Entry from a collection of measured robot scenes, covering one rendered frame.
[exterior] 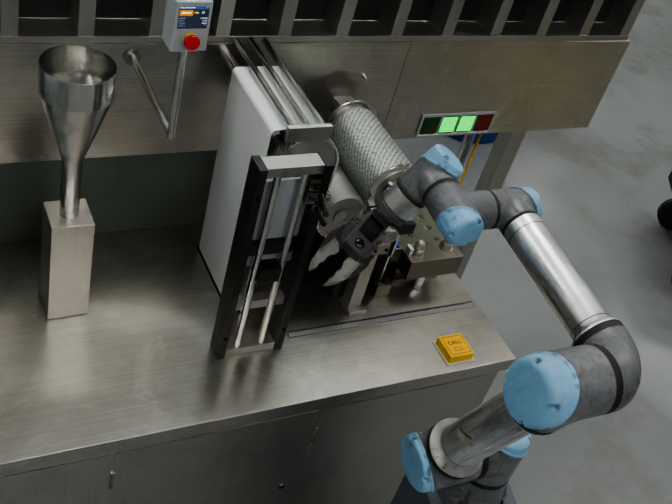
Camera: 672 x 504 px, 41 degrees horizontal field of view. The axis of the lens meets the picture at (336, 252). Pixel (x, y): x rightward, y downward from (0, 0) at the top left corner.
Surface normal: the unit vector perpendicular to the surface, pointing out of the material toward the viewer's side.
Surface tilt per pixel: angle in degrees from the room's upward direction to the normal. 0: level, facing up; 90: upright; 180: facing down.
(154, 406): 0
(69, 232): 90
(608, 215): 0
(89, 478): 90
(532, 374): 84
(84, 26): 90
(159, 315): 0
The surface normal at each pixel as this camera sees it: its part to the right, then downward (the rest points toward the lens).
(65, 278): 0.40, 0.67
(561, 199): 0.23, -0.74
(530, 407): -0.83, 0.04
